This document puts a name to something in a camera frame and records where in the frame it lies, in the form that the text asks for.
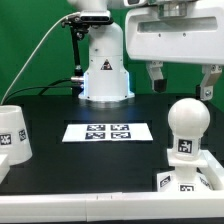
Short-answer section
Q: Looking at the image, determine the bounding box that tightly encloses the white marker sheet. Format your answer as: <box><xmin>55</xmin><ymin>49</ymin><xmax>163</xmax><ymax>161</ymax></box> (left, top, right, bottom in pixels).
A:
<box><xmin>62</xmin><ymin>123</ymin><xmax>153</xmax><ymax>143</ymax></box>

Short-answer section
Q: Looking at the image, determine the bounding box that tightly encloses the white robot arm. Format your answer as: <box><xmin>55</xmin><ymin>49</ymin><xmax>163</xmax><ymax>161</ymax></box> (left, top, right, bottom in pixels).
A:
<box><xmin>67</xmin><ymin>0</ymin><xmax>224</xmax><ymax>102</ymax></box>

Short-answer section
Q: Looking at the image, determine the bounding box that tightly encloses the black cable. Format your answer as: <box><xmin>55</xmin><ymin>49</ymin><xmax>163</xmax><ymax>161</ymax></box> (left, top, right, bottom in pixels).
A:
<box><xmin>3</xmin><ymin>78</ymin><xmax>84</xmax><ymax>104</ymax></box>

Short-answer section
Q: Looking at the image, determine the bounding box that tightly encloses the white left wall block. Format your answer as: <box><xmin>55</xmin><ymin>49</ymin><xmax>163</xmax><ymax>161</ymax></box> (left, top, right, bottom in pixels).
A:
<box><xmin>0</xmin><ymin>154</ymin><xmax>10</xmax><ymax>184</ymax></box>

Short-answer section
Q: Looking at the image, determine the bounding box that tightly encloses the white lamp bulb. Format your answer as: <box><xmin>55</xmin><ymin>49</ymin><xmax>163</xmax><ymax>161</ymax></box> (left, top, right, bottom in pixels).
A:
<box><xmin>168</xmin><ymin>98</ymin><xmax>210</xmax><ymax>161</ymax></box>

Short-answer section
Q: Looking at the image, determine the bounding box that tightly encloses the white wall rail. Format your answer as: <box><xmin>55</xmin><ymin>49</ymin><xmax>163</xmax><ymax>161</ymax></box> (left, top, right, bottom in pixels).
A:
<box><xmin>0</xmin><ymin>191</ymin><xmax>224</xmax><ymax>223</ymax></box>
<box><xmin>200</xmin><ymin>150</ymin><xmax>224</xmax><ymax>190</ymax></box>

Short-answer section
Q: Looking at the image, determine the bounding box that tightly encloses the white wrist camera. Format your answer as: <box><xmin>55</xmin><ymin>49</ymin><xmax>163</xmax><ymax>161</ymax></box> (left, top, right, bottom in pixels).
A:
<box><xmin>123</xmin><ymin>0</ymin><xmax>157</xmax><ymax>7</ymax></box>

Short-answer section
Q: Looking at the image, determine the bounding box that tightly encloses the grey camera on stand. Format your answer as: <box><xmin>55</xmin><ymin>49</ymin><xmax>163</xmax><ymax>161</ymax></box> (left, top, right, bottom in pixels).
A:
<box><xmin>80</xmin><ymin>10</ymin><xmax>111</xmax><ymax>22</ymax></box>

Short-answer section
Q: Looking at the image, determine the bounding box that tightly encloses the white lamp shade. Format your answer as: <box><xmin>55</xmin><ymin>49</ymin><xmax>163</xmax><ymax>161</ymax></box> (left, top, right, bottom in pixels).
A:
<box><xmin>0</xmin><ymin>105</ymin><xmax>32</xmax><ymax>165</ymax></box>

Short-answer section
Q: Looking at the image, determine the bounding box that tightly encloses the white front wall rail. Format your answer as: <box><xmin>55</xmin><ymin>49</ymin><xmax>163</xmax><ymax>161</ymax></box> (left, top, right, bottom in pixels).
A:
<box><xmin>0</xmin><ymin>191</ymin><xmax>224</xmax><ymax>223</ymax></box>

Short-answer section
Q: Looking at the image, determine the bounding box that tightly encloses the white right wall rail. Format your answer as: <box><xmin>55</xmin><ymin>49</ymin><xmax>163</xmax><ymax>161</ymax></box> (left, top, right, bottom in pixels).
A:
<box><xmin>200</xmin><ymin>150</ymin><xmax>224</xmax><ymax>190</ymax></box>

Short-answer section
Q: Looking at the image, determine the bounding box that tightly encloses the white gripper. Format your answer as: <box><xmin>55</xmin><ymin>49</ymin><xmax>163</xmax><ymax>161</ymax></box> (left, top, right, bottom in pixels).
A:
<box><xmin>125</xmin><ymin>5</ymin><xmax>224</xmax><ymax>101</ymax></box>

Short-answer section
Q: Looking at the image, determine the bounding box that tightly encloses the white camera cable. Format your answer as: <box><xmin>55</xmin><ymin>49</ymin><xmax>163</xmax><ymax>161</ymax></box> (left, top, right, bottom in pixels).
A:
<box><xmin>0</xmin><ymin>11</ymin><xmax>81</xmax><ymax>106</ymax></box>

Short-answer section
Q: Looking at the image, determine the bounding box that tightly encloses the white lamp base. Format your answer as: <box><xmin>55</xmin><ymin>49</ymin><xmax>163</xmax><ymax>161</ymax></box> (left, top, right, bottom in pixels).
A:
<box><xmin>157</xmin><ymin>149</ymin><xmax>212</xmax><ymax>192</ymax></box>

